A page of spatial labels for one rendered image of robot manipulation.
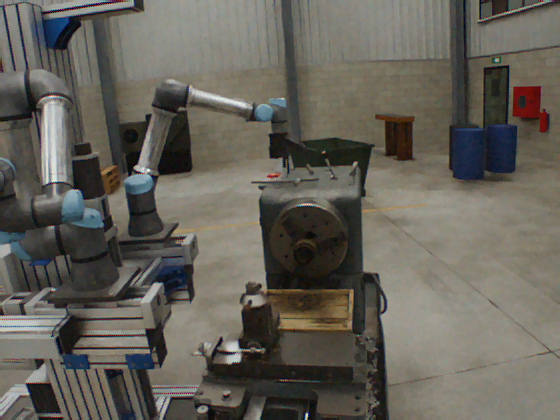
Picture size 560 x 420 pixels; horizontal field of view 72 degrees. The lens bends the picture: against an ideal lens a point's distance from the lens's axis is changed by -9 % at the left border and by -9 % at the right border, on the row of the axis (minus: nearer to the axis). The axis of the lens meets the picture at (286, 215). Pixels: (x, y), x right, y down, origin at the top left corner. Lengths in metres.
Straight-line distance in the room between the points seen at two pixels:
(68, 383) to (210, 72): 10.27
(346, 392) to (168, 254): 0.94
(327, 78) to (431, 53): 3.16
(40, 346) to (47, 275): 0.36
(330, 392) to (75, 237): 0.84
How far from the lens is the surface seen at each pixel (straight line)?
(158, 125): 1.85
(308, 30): 11.90
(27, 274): 1.69
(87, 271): 1.33
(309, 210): 1.66
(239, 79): 11.52
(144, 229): 1.75
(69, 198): 1.04
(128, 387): 1.84
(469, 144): 7.84
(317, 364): 1.17
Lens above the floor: 1.67
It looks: 16 degrees down
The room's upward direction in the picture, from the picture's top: 4 degrees counter-clockwise
